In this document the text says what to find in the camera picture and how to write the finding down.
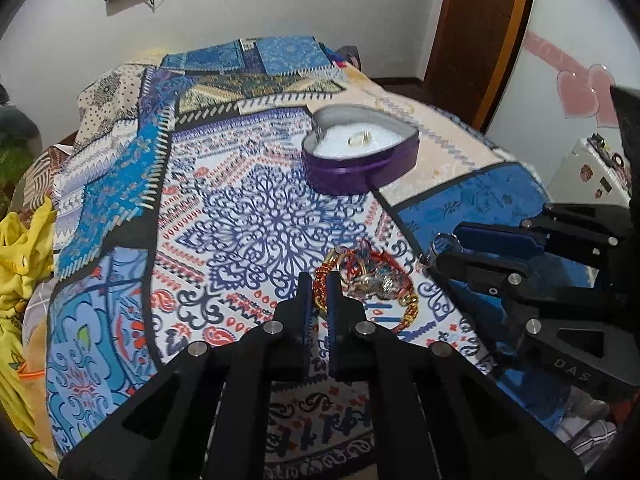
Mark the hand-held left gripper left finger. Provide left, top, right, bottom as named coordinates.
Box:
left=57, top=272, right=321, bottom=480

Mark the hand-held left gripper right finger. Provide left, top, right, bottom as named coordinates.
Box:
left=327, top=274, right=586, bottom=480

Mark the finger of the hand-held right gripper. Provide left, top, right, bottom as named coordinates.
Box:
left=431, top=249, right=548, bottom=336
left=452, top=203, right=632, bottom=268

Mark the silver ring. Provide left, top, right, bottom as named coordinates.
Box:
left=432, top=232, right=460, bottom=256

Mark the orange bangle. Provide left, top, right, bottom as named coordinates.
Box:
left=334, top=246, right=373, bottom=281

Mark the silver rhinestone bracelet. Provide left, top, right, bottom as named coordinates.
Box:
left=349, top=262, right=405, bottom=302

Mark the red and gold beaded bracelet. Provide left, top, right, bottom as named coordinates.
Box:
left=314, top=247, right=420, bottom=335

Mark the purple heart-shaped jewelry box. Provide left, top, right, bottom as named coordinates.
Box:
left=301, top=105, right=420, bottom=196

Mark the white suitcase with stickers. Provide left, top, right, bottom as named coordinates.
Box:
left=547, top=131, right=635, bottom=210

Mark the blue patterned patchwork blanket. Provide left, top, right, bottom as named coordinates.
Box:
left=45, top=36, right=591, bottom=480

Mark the white crumpled clothing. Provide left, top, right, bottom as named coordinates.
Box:
left=554, top=390, right=623, bottom=458

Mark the pink heart sticker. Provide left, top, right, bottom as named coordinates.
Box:
left=556, top=64, right=618, bottom=128

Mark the wooden door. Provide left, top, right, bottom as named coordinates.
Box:
left=424, top=0, right=540, bottom=132

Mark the yellow cloth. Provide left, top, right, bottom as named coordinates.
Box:
left=0, top=196, right=61, bottom=471

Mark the beige patterned bedsheet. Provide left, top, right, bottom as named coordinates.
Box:
left=72, top=50, right=168, bottom=153

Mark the dark green cloth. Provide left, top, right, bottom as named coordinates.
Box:
left=0, top=85, right=43, bottom=213

